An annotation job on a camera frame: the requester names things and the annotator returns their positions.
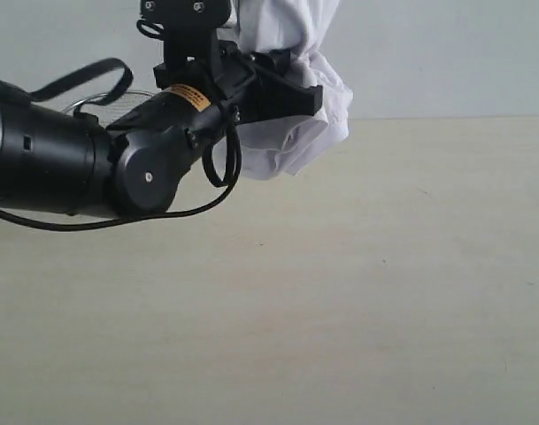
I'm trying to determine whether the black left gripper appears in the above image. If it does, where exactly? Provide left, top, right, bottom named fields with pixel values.
left=152, top=38, right=323, bottom=133

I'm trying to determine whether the white t-shirt red print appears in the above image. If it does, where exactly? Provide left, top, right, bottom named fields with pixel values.
left=231, top=0, right=355, bottom=181

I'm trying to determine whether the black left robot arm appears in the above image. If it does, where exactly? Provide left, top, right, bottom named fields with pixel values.
left=0, top=38, right=323, bottom=220

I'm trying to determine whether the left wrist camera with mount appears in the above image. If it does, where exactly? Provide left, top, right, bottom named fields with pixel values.
left=136, top=0, right=238, bottom=68

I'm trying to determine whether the metal wire mesh basket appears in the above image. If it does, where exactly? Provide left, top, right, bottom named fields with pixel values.
left=63, top=89, right=160, bottom=126

